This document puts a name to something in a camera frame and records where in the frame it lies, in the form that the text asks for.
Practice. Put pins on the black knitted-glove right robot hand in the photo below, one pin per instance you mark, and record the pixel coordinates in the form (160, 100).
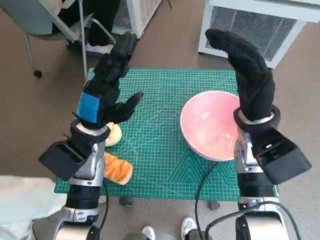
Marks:
(255, 85)

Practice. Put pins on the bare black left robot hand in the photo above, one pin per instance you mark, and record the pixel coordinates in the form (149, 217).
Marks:
(110, 75)

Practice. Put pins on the pink bowl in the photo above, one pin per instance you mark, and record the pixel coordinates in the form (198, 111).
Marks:
(207, 125)

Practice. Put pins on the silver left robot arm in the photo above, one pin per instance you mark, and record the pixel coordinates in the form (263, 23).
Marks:
(83, 195)

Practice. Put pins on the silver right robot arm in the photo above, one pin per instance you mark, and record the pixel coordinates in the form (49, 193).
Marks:
(252, 185)

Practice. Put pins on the round toy bread bun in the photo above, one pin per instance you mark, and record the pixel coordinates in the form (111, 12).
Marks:
(115, 136)

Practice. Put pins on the long toy bread loaf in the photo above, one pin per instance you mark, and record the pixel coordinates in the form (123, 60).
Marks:
(117, 170)

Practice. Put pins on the person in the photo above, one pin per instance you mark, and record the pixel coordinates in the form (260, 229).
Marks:
(100, 22)
(22, 205)

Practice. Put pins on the large white mesh-front cabinet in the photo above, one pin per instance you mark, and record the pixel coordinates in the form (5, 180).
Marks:
(250, 27)

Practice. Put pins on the green cutting mat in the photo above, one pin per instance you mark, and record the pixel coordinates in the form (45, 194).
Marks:
(155, 125)

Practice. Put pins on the small white mesh-front cabinet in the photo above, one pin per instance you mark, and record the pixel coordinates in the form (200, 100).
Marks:
(142, 12)

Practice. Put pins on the grey office chair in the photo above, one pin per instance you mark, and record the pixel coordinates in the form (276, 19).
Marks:
(37, 22)

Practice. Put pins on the white shoe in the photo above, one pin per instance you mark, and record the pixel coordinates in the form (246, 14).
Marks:
(148, 232)
(188, 225)

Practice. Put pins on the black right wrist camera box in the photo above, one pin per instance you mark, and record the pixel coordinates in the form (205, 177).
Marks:
(282, 157)

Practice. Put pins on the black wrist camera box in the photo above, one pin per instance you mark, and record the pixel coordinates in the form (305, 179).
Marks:
(60, 160)
(282, 157)

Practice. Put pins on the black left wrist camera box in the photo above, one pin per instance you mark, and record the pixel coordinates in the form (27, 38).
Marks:
(60, 160)

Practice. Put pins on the dark table bracket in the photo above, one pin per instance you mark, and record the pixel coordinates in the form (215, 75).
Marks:
(215, 205)
(125, 201)

